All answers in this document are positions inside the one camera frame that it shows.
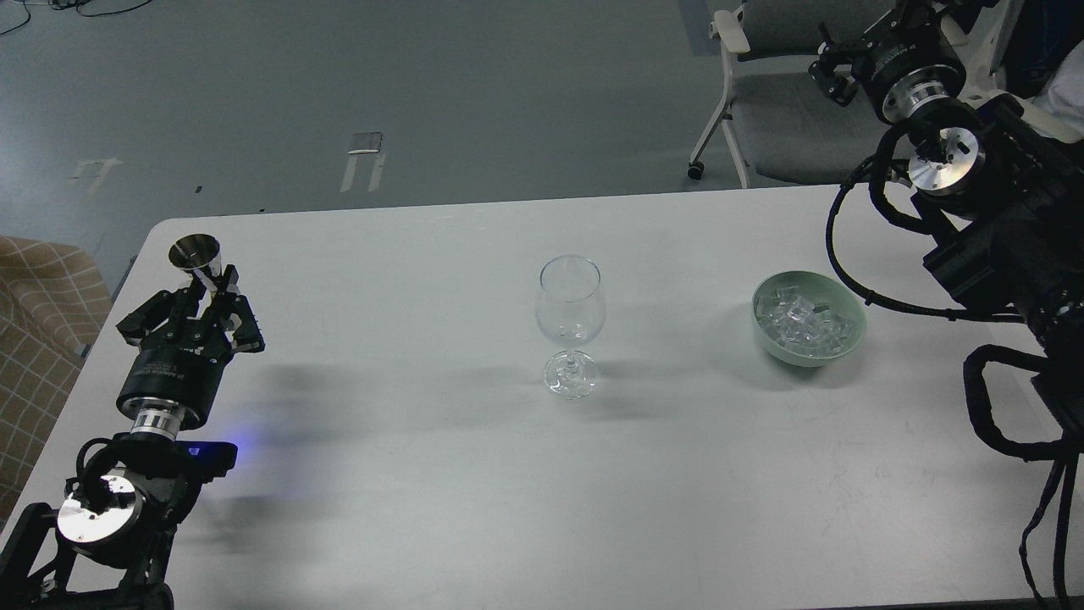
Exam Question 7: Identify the pile of ice cubes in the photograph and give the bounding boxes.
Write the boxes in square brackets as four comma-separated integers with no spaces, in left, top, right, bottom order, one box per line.
[754,286,857,356]

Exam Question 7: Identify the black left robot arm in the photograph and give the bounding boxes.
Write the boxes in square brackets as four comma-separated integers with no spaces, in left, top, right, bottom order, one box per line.
[3,263,266,609]

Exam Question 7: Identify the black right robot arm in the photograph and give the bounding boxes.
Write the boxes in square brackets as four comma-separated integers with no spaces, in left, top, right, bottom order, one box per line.
[808,1,1083,609]

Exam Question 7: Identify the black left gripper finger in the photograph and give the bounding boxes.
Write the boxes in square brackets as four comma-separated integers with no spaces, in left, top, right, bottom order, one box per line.
[116,288,195,343]
[209,265,266,355]

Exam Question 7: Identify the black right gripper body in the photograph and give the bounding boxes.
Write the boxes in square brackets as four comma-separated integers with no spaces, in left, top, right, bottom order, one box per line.
[851,17,965,124]

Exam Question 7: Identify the black floor cable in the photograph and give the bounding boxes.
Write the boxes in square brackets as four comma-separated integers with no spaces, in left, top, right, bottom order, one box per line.
[0,0,158,36]

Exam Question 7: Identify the steel double jigger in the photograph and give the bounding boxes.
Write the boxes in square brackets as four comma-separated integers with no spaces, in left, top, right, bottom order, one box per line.
[168,233,229,293]

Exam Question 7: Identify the beige checkered cushion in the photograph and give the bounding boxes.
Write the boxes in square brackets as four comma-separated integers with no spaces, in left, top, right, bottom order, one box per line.
[1,236,113,522]

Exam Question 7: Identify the grey office chair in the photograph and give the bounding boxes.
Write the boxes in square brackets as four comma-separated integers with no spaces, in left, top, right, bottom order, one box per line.
[688,1,896,189]

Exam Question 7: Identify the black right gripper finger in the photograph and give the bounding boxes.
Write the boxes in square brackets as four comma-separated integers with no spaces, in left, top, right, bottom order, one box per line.
[872,1,949,35]
[809,38,860,107]

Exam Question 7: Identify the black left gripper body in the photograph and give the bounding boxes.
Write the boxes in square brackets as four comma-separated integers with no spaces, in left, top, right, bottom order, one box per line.
[116,293,236,429]

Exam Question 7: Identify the clear wine glass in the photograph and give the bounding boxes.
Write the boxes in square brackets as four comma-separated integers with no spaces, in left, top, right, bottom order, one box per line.
[534,254,606,399]

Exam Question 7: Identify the green bowl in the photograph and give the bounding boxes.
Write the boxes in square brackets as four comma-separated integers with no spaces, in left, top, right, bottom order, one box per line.
[750,270,867,369]

